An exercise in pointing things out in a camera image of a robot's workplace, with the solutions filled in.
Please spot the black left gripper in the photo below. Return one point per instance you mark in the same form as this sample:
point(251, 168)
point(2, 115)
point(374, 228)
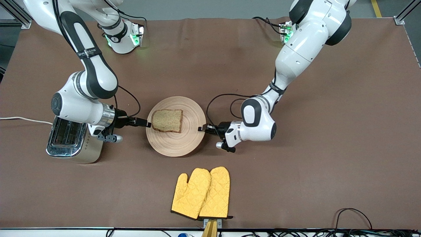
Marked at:
point(222, 128)

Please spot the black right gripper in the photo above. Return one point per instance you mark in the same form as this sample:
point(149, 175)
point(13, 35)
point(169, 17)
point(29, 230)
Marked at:
point(121, 120)

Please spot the round light wooden plate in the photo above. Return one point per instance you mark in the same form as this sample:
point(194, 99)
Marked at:
point(177, 144)

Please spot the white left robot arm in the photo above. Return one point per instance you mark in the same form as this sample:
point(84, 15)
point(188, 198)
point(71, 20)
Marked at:
point(296, 56)

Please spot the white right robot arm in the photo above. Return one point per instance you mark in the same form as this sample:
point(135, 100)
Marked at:
point(95, 79)

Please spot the brown bread slice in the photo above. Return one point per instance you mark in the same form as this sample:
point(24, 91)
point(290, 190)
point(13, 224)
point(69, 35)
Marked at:
point(167, 120)

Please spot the beige chrome two-slot toaster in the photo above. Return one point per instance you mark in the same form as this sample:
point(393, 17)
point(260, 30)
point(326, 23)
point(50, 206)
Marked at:
point(69, 146)

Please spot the yellow quilted oven mitt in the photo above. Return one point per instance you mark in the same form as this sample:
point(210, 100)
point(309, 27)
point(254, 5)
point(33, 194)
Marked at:
point(217, 194)
point(189, 194)

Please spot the brown table cover cloth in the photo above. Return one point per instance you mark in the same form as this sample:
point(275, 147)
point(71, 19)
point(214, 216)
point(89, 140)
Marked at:
point(329, 131)

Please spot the small grey metal bracket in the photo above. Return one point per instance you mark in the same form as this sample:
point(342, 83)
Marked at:
point(219, 223)

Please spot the aluminium frame profile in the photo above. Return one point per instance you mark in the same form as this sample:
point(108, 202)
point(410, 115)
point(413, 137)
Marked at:
point(403, 16)
point(14, 18)

